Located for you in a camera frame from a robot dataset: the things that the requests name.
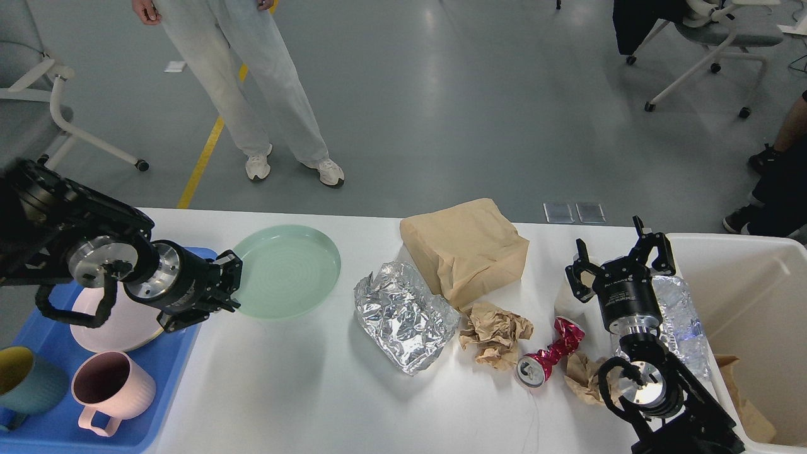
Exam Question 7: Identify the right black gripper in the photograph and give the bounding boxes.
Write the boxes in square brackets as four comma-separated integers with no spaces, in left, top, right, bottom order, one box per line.
[565,216,676,334]

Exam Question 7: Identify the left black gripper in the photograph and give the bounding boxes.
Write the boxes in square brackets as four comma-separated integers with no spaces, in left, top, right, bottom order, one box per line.
[124,240,243,332]

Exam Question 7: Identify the mint green plate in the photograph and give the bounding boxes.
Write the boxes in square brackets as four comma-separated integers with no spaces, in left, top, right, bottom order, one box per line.
[233,224,341,320]

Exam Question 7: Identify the pink mug dark inside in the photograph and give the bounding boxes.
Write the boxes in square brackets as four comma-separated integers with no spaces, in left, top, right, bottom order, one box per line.
[70,351,156,437]

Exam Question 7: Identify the teal mug yellow inside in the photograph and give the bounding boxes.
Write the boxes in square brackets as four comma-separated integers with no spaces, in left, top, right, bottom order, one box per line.
[1,346,69,432]

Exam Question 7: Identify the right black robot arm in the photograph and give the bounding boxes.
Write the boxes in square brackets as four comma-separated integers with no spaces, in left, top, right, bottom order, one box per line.
[566,216,745,453]

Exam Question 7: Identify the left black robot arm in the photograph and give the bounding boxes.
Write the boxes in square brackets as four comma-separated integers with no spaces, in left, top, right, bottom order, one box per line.
[1,159,243,332]

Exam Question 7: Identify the white paper cup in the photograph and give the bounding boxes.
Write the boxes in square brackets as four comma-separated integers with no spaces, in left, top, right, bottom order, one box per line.
[554,253,605,321]

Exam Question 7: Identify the crushed clear plastic bottle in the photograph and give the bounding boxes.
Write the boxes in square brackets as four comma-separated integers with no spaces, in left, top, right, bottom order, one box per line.
[652,276,710,382]

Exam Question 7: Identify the pink plate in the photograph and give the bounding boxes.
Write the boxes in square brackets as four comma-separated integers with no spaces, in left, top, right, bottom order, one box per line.
[69,282,163,353]

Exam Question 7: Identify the small crumpled brown paper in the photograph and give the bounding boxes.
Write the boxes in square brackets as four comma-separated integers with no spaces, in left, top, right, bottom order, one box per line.
[564,351,609,406]

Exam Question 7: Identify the white waste bin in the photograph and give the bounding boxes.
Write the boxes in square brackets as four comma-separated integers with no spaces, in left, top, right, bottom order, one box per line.
[670,233,806,453]

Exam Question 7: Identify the crushed red can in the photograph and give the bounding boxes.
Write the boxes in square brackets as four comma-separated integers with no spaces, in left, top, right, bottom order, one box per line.
[515,316,586,388]

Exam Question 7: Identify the crumpled brown paper ball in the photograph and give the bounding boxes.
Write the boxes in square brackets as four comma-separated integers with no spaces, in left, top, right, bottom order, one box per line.
[458,301,534,371]

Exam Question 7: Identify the brown paper bag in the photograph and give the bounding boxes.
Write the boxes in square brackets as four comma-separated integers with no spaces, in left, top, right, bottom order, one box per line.
[400,198,528,310]

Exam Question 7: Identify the seated person in black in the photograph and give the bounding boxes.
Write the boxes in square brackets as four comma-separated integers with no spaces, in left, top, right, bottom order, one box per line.
[723,93,806,238]

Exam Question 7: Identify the crumpled aluminium foil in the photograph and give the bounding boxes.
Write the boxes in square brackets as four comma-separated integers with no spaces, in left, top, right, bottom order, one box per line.
[354,261,461,376]

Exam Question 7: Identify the brown paper in bin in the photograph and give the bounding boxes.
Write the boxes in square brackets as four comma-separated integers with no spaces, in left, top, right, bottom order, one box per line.
[714,354,777,443]

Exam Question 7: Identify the blue plastic tray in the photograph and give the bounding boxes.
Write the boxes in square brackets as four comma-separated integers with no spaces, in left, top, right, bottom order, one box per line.
[1,308,199,453]

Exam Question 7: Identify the grey office chair left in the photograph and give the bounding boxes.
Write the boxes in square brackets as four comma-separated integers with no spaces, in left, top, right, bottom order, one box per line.
[1,1,149,172]

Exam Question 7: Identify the grey office chair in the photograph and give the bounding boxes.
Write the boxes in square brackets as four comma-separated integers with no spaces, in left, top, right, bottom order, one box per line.
[644,1,784,119]
[1,1,149,172]

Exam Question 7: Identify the person in light trousers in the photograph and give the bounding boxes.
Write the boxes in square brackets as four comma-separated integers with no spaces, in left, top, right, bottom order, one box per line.
[131,0,346,188]

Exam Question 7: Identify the black jacket on chair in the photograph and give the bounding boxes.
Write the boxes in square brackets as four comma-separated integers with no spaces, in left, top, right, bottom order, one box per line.
[613,0,688,55]

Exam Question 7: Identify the grey office chair right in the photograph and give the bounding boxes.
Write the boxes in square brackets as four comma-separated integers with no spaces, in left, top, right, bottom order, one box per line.
[644,1,784,119]

